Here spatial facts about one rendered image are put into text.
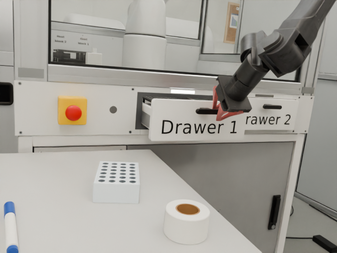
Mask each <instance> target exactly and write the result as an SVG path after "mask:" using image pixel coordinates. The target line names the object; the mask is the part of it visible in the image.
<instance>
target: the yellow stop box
mask: <svg viewBox="0 0 337 253"><path fill-rule="evenodd" d="M71 105H76V106H78V107H79V108H80V109H81V111H82V115H81V117H80V118H79V119H78V120H76V121H71V120H69V119H67V117H66V115H65V111H66V109H67V107H69V106H71ZM86 123H87V98H86V97H84V96H64V95H59V96H58V124H59V125H85V124H86Z"/></svg>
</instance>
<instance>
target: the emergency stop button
mask: <svg viewBox="0 0 337 253"><path fill-rule="evenodd" d="M65 115H66V117H67V119H69V120H71V121H76V120H78V119H79V118H80V117H81V115H82V111H81V109H80V108H79V107H78V106H76V105H71V106H69V107H67V109H66V111H65Z"/></svg>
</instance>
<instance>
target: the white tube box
mask: <svg viewBox="0 0 337 253"><path fill-rule="evenodd" d="M139 190H140V181H139V168H138V163H135V162H111V161H100V162H99V166H98V169H97V173H96V176H95V179H94V183H93V202H95V203H139Z"/></svg>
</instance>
